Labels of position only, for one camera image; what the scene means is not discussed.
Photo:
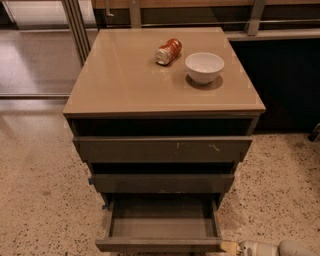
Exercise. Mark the white ceramic bowl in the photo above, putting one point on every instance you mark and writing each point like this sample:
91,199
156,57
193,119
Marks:
203,68

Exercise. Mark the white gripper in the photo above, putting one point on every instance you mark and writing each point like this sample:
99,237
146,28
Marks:
252,249

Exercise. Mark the dark object at right edge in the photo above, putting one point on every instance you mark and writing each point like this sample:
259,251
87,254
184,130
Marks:
314,136

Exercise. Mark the orange soda can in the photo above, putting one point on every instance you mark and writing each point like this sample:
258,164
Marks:
168,52

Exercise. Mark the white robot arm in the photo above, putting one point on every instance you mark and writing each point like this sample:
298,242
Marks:
289,248

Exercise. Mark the grey drawer cabinet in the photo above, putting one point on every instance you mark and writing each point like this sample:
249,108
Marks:
123,92

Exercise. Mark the metal railing frame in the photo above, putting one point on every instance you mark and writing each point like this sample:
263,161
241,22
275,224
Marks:
243,20

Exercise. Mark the grey drawer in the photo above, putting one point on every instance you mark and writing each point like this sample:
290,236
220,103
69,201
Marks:
161,223
183,149
162,183

